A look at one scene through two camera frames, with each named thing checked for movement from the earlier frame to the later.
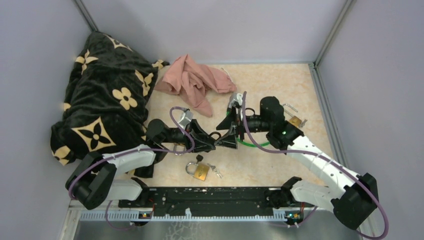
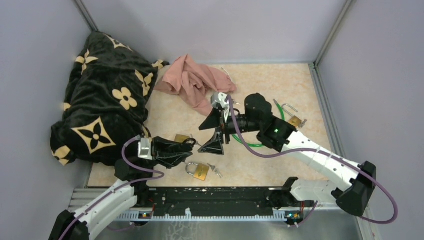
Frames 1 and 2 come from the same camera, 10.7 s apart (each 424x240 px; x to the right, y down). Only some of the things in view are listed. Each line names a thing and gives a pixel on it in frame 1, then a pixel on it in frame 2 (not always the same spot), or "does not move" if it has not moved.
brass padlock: (201, 171) does not move
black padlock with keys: (199, 158) → (185, 148)
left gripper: (195, 127) → (161, 147)
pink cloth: (193, 81) does not move
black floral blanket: (110, 88) does not move
